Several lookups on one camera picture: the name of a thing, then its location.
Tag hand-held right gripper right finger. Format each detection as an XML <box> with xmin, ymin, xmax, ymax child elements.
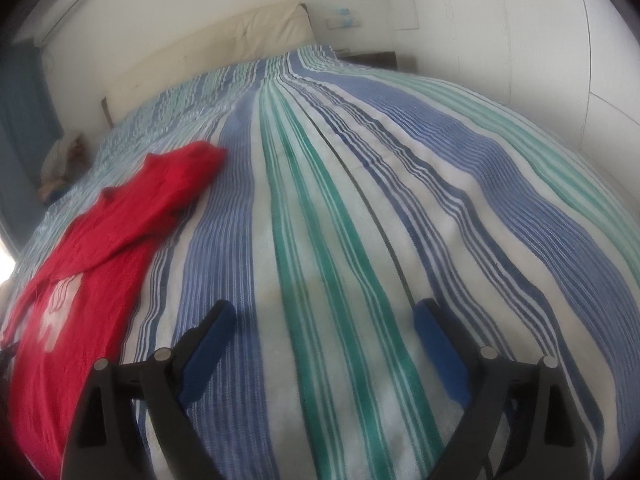
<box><xmin>414</xmin><ymin>298</ymin><xmax>608</xmax><ymax>480</ymax></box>

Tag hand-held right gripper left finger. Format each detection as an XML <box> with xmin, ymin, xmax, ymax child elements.
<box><xmin>60</xmin><ymin>300</ymin><xmax>236</xmax><ymax>480</ymax></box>

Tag dark wooden nightstand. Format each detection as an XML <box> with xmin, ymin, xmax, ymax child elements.
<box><xmin>340</xmin><ymin>51</ymin><xmax>398</xmax><ymax>71</ymax></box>

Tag blue curtain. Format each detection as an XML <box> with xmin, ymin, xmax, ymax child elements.
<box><xmin>0</xmin><ymin>45</ymin><xmax>63</xmax><ymax>281</ymax></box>

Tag white wall sockets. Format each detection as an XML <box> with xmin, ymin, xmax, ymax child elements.
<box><xmin>325</xmin><ymin>7</ymin><xmax>361</xmax><ymax>28</ymax></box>

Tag white air conditioner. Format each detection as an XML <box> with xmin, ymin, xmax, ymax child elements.
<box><xmin>12</xmin><ymin>0</ymin><xmax>96</xmax><ymax>43</ymax></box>

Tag cream padded headboard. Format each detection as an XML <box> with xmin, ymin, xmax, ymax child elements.
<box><xmin>100</xmin><ymin>2</ymin><xmax>316</xmax><ymax>128</ymax></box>

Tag red t-shirt with white print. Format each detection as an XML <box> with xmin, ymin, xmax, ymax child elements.
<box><xmin>0</xmin><ymin>141</ymin><xmax>228</xmax><ymax>480</ymax></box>

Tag white wardrobe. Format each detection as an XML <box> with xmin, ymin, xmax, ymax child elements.
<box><xmin>395</xmin><ymin>0</ymin><xmax>640</xmax><ymax>201</ymax></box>

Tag pile of mixed clothes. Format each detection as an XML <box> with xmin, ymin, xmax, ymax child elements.
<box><xmin>37</xmin><ymin>132</ymin><xmax>88</xmax><ymax>206</ymax></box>

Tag striped blue green bedspread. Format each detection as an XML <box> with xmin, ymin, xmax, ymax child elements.
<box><xmin>0</xmin><ymin>45</ymin><xmax>626</xmax><ymax>480</ymax></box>

